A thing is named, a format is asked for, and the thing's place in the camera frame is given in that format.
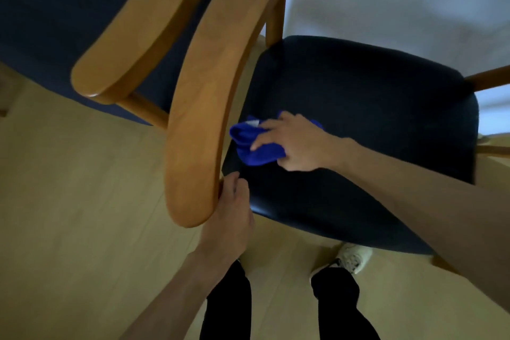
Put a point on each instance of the person's right hand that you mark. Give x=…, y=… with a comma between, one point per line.
x=306, y=144

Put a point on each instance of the person's left hand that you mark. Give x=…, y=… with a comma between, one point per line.
x=227, y=224

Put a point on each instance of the person's left fingers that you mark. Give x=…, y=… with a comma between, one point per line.
x=233, y=186

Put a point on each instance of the person's right middle finger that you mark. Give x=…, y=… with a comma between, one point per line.
x=273, y=123

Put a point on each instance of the blue cleaning cloth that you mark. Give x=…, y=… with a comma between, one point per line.
x=259, y=156

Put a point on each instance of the wooden chair with black seat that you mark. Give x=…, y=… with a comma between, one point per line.
x=366, y=112

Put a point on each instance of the person's right forearm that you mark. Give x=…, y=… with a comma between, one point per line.
x=430, y=208

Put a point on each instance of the person's left forearm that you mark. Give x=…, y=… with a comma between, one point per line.
x=175, y=300

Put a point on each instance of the person's black trousers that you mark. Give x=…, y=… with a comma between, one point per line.
x=227, y=308

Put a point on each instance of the white sneaker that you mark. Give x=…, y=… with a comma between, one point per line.
x=352, y=256

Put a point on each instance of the wooden chair with blue seat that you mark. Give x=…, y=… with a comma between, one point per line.
x=59, y=21

